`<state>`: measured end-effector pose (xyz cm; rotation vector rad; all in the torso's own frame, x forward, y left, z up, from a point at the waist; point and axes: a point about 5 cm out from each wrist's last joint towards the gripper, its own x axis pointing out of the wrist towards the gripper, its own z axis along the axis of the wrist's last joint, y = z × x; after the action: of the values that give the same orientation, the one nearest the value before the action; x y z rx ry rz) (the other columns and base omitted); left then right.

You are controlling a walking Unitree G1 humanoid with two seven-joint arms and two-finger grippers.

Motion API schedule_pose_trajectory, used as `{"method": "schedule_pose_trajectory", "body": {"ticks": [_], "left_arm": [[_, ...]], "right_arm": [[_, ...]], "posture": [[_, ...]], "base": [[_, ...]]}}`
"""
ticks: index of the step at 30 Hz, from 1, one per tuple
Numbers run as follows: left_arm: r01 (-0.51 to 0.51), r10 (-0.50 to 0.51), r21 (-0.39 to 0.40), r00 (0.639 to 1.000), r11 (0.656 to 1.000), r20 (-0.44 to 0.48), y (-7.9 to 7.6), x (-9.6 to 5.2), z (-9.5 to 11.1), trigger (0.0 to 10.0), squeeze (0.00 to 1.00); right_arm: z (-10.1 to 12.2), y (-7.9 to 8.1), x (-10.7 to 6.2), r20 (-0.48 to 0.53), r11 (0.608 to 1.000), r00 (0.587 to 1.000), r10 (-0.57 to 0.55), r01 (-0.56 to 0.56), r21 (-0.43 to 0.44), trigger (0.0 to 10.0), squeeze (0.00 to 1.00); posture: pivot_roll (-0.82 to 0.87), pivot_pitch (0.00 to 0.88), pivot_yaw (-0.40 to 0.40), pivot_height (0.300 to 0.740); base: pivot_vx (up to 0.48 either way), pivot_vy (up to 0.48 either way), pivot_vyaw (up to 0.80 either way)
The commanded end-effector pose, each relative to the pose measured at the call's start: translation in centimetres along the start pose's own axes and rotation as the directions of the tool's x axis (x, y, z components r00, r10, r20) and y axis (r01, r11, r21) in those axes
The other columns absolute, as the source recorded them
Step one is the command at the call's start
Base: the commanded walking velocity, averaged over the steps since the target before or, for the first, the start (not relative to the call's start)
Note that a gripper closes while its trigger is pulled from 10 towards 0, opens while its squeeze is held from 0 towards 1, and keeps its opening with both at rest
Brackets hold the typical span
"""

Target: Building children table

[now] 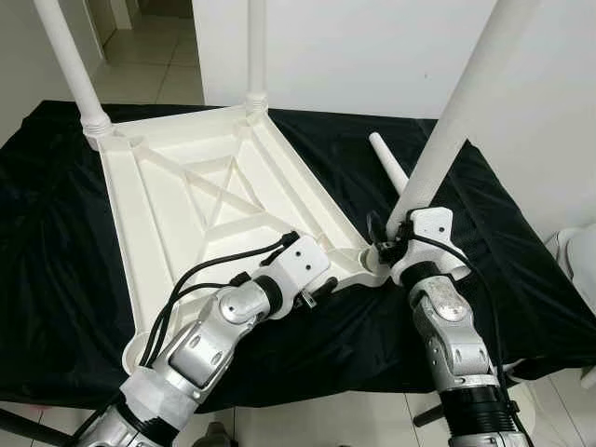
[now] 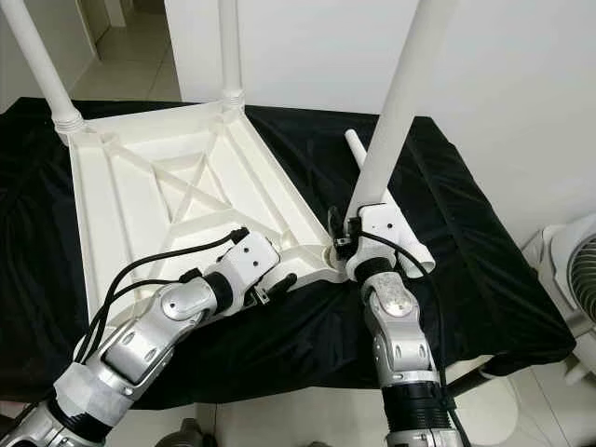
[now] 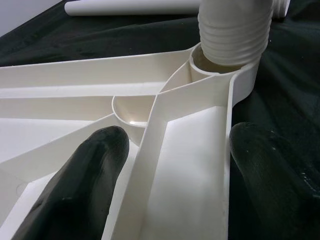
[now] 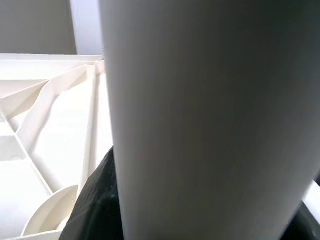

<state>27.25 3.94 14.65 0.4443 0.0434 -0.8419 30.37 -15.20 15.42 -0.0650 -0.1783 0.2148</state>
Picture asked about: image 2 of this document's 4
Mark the white plastic table leg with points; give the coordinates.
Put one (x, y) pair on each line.
(358, 154)
(400, 93)
(42, 56)
(231, 47)

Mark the white plastic table top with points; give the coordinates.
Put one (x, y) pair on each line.
(121, 205)

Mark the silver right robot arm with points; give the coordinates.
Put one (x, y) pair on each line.
(400, 345)

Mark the grey robot foot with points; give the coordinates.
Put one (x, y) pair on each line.
(191, 435)

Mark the black tablecloth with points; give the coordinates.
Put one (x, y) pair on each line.
(503, 317)

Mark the white round floor base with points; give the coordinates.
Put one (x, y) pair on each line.
(484, 400)

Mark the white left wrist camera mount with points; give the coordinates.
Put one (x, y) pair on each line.
(251, 259)

